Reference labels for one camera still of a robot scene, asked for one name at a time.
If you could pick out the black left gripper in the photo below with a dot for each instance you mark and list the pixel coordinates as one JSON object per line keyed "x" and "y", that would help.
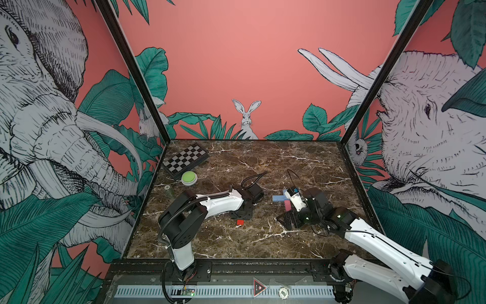
{"x": 248, "y": 217}

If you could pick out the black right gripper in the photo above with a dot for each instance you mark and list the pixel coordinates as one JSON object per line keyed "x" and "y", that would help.
{"x": 295, "y": 215}

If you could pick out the pink block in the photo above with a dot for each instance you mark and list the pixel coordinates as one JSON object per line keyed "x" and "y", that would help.
{"x": 288, "y": 205}

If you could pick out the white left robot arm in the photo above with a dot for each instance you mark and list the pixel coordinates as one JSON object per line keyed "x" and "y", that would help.
{"x": 182, "y": 220}

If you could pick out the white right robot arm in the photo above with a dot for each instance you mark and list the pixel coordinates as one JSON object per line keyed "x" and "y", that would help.
{"x": 400, "y": 272}

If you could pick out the green dome push button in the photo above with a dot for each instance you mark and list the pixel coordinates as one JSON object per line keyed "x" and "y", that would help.
{"x": 189, "y": 178}

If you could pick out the folded black chess board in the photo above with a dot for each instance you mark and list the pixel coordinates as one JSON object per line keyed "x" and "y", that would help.
{"x": 185, "y": 160}

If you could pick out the red triangle warning sticker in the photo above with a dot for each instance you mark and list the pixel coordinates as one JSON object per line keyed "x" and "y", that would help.
{"x": 259, "y": 287}

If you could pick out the black front rail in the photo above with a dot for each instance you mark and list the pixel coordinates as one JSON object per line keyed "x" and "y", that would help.
{"x": 208, "y": 269}

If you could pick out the white slotted cable duct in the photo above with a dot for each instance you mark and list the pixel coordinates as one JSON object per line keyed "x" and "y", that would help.
{"x": 222, "y": 291}

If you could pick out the black right corner post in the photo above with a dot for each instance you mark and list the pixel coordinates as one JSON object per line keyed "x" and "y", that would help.
{"x": 413, "y": 22}

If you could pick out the black corner post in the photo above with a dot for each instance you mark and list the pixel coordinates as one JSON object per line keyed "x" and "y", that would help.
{"x": 413, "y": 22}
{"x": 123, "y": 46}

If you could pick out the black left corner post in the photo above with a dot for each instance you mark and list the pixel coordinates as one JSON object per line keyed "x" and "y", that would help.
{"x": 123, "y": 46}

